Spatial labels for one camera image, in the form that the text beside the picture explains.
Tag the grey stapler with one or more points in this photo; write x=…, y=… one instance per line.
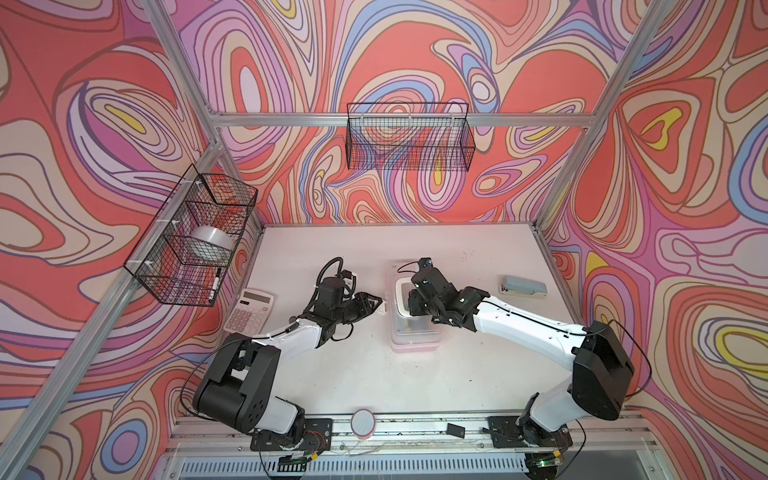
x=522, y=287

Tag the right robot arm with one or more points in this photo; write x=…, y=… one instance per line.
x=600, y=368

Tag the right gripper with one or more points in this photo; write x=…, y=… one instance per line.
x=414, y=303

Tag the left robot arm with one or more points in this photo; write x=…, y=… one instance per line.
x=236, y=389

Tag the silver duct tape roll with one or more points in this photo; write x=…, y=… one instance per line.
x=211, y=245

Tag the small black block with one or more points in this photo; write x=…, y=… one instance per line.
x=455, y=430

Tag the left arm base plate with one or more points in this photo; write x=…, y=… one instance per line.
x=308, y=436

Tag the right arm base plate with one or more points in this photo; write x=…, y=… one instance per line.
x=508, y=432

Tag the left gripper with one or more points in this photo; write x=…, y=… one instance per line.
x=362, y=299

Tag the black wire basket back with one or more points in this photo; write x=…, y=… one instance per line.
x=409, y=136

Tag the black wire basket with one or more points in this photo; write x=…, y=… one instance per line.
x=162, y=262
x=409, y=136

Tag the white calculator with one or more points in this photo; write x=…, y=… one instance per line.
x=250, y=314

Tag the pink tape roll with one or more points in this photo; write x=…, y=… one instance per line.
x=363, y=424

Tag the clear tool box lid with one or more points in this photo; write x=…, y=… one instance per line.
x=411, y=324

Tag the pink plastic tool box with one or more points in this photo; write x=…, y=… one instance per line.
x=414, y=342

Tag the black wire basket left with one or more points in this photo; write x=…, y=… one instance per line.
x=162, y=262

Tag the black marker pen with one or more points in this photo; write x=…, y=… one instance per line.
x=215, y=285

